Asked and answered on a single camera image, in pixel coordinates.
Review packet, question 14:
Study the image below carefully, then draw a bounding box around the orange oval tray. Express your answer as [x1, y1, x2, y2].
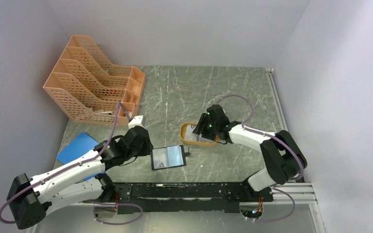
[180, 122, 219, 147]

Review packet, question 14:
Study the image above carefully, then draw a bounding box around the credit card in tray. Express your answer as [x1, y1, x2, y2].
[197, 134, 217, 144]

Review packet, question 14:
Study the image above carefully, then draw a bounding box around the blue folder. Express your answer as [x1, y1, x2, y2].
[56, 132, 99, 164]

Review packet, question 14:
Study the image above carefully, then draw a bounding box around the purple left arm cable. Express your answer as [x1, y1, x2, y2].
[0, 101, 144, 226]

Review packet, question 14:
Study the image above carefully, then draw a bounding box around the black leather card holder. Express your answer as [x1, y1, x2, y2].
[151, 145, 190, 170]

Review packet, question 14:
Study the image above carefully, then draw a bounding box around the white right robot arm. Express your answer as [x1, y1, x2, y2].
[193, 104, 307, 201]

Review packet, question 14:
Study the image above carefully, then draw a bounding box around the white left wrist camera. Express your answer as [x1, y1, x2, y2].
[128, 115, 146, 129]

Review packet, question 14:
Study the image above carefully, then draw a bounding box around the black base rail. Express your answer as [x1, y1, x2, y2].
[110, 182, 273, 214]

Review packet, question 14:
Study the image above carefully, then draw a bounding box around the orange mesh file organizer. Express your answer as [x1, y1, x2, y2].
[43, 35, 146, 125]

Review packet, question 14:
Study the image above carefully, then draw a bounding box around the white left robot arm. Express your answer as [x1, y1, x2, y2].
[4, 126, 153, 230]

